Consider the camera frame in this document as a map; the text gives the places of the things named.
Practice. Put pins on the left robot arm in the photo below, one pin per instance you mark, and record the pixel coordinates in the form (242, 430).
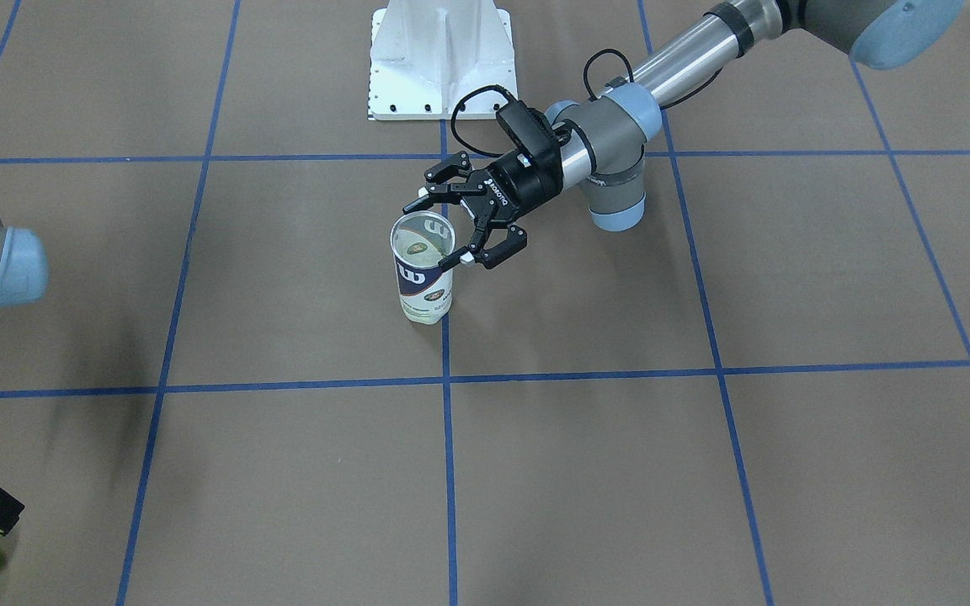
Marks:
(598, 145)

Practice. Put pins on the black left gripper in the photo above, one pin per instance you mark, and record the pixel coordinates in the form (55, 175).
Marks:
(521, 187)

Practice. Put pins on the white metal base plate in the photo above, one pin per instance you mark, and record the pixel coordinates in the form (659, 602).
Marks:
(426, 55)

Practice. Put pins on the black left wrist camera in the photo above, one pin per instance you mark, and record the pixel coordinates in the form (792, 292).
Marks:
(531, 133)

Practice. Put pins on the clear Wilson tennis ball can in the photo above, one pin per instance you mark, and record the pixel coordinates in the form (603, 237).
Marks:
(420, 241)

